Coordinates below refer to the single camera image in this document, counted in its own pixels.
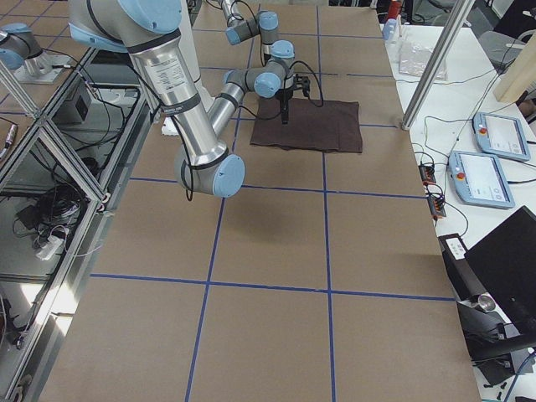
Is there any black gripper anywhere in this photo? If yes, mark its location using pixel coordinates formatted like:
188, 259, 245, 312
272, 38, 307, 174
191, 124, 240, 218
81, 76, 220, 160
276, 74, 311, 125

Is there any dark brown t-shirt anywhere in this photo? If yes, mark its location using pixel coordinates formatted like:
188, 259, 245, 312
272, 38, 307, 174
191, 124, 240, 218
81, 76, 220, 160
250, 98, 363, 153

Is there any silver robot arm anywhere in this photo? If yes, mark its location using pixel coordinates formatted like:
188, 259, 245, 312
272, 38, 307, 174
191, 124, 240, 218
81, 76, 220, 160
217, 1, 279, 64
69, 1, 303, 198

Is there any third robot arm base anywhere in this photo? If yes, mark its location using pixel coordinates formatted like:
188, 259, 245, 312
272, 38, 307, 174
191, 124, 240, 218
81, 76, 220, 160
1, 23, 71, 84

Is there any red cylinder bottle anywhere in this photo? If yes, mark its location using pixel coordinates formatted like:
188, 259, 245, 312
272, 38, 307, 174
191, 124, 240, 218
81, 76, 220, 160
387, 0, 402, 19

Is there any orange black circuit board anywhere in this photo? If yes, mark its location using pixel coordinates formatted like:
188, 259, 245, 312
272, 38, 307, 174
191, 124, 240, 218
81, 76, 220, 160
418, 164, 436, 185

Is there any near blue teach pendant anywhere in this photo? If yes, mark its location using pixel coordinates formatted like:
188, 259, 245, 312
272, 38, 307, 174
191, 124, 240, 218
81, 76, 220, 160
448, 151, 515, 209

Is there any blue teach pendant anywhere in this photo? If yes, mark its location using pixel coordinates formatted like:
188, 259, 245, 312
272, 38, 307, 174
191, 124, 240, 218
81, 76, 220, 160
448, 151, 515, 209
472, 112, 531, 162

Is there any far blue teach pendant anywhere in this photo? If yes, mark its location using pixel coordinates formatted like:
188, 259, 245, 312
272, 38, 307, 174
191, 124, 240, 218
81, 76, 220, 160
472, 112, 531, 162

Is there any black box with label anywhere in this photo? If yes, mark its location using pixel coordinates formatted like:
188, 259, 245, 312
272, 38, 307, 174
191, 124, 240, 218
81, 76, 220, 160
438, 234, 487, 301

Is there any white power strip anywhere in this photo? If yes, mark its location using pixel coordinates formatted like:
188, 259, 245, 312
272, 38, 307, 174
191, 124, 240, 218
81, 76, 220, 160
36, 234, 64, 261

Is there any black monitor on stand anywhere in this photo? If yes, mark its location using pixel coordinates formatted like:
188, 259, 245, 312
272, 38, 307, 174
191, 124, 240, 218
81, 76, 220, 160
458, 206, 535, 385

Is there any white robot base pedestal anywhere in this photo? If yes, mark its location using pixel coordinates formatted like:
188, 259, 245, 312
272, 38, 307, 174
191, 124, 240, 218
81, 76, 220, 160
161, 0, 219, 138

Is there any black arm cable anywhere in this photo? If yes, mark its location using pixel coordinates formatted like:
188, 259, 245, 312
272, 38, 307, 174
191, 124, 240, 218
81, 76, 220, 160
179, 60, 326, 202

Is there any aluminium frame post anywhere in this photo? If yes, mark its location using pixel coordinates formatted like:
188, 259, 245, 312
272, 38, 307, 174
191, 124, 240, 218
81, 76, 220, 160
401, 0, 475, 131

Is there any aluminium frame cage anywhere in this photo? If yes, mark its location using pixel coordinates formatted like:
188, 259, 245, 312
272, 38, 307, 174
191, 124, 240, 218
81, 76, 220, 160
1, 49, 151, 401

